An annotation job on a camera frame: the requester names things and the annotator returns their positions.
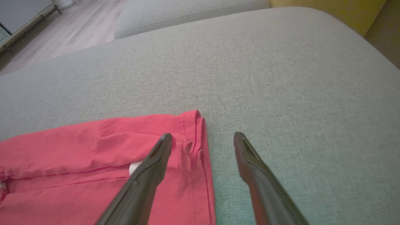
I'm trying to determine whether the large grey sofa ottoman cushion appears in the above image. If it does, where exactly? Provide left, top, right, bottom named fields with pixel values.
left=0, top=7, right=400, bottom=225

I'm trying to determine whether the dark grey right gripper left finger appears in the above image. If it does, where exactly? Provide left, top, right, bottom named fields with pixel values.
left=95, top=133, right=173, bottom=225

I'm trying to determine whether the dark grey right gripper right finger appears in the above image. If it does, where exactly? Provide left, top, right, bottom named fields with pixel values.
left=233, top=132, right=309, bottom=225

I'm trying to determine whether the red shirt with black number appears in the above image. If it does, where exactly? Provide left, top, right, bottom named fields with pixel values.
left=0, top=109, right=217, bottom=225

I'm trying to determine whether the long grey sofa seat cushion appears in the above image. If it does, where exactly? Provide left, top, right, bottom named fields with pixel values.
left=113, top=0, right=271, bottom=39

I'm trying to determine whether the white ribbed plant pot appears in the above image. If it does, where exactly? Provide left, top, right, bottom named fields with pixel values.
left=53, top=0, right=75, bottom=10

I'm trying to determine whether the grey and mint TV cabinet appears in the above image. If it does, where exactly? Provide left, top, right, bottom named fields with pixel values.
left=0, top=0, right=63, bottom=54

